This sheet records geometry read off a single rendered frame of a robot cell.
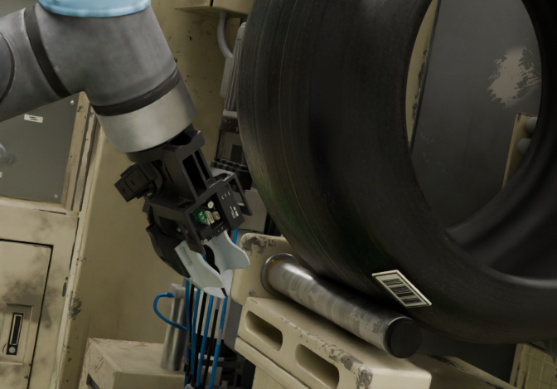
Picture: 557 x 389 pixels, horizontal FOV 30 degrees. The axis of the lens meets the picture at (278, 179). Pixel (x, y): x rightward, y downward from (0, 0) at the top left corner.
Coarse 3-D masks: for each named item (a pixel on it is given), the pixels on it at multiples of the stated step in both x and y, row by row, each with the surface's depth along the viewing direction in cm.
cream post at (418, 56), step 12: (432, 0) 152; (432, 12) 152; (432, 24) 152; (420, 36) 151; (420, 48) 152; (420, 60) 152; (420, 72) 152; (408, 84) 152; (420, 84) 153; (408, 96) 152; (408, 108) 152; (408, 120) 152; (408, 132) 153; (264, 372) 158; (264, 384) 157; (276, 384) 153
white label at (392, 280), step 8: (384, 272) 112; (392, 272) 111; (384, 280) 113; (392, 280) 112; (400, 280) 112; (408, 280) 111; (392, 288) 114; (400, 288) 113; (408, 288) 112; (400, 296) 114; (408, 296) 114; (416, 296) 113; (408, 304) 115; (416, 304) 114; (424, 304) 113
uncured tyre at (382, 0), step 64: (256, 0) 126; (320, 0) 110; (384, 0) 106; (256, 64) 121; (320, 64) 108; (384, 64) 107; (256, 128) 122; (320, 128) 109; (384, 128) 108; (320, 192) 112; (384, 192) 109; (512, 192) 150; (320, 256) 123; (384, 256) 112; (448, 256) 113; (512, 256) 148; (448, 320) 117; (512, 320) 118
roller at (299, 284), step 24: (288, 264) 141; (288, 288) 136; (312, 288) 131; (336, 288) 127; (336, 312) 124; (360, 312) 119; (384, 312) 116; (360, 336) 119; (384, 336) 113; (408, 336) 113
